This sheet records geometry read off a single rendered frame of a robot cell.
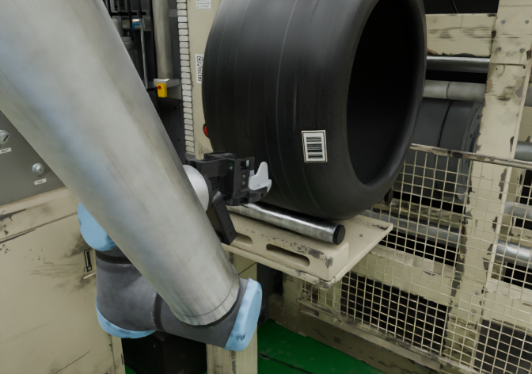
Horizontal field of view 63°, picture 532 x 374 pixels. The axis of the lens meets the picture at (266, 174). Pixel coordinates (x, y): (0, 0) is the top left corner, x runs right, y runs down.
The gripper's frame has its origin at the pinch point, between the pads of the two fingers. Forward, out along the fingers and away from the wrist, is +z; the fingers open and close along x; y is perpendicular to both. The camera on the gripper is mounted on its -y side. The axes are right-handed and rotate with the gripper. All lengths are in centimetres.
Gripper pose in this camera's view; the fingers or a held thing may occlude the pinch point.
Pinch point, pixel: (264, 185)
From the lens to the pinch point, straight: 84.8
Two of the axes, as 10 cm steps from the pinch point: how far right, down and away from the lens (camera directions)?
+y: 0.7, -9.7, -2.3
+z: 5.9, -1.4, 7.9
